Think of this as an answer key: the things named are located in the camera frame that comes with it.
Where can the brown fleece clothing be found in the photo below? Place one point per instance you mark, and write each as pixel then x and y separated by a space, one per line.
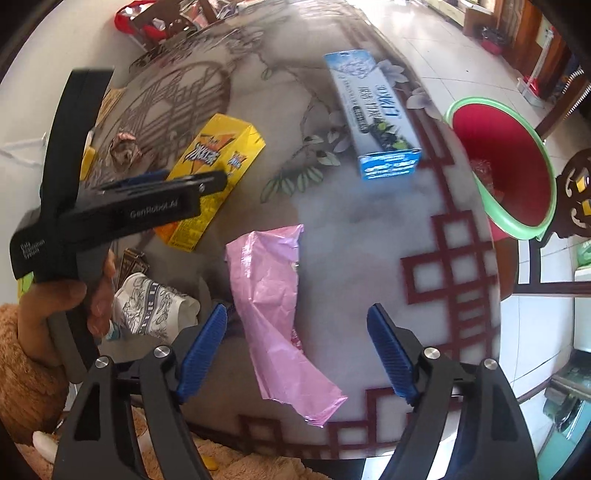
pixel 240 466

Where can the person's left forearm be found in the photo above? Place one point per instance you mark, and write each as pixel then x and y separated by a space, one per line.
pixel 27 397

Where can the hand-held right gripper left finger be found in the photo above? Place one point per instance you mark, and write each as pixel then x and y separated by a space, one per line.
pixel 203 350

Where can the red bin green rim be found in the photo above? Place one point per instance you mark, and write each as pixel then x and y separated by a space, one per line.
pixel 503 152

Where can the person's left hand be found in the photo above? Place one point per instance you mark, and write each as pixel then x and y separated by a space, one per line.
pixel 55 300

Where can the printed paper cup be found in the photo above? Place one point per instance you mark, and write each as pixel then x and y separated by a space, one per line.
pixel 143 300

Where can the white dustpan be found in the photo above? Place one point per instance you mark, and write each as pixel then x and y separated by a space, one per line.
pixel 530 92

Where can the pink plastic bag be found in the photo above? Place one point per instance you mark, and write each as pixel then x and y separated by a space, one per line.
pixel 268 295

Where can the green appliance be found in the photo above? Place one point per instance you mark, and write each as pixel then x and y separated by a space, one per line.
pixel 570 406

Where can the television cabinet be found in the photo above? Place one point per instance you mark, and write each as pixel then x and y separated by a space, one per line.
pixel 478 21

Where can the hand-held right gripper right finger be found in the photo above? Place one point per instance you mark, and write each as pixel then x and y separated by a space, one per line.
pixel 392 355

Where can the brown striped wrapper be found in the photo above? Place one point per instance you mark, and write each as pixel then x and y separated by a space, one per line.
pixel 131 267

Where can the small red waste bin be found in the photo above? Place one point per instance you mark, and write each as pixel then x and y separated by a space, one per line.
pixel 491 41

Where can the red bag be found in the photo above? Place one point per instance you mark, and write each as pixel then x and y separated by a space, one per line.
pixel 124 21

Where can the blue white milk carton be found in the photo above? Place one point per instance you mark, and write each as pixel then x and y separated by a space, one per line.
pixel 369 110

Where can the small bottle blue cap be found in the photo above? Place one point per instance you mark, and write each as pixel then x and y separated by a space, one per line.
pixel 113 332

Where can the carved wooden dining chair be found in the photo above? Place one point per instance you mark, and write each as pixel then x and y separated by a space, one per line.
pixel 565 228
pixel 173 21

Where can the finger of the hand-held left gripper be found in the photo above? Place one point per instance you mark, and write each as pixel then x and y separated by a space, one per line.
pixel 184 180

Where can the yellow star print carton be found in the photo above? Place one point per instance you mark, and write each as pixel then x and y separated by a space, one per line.
pixel 221 138

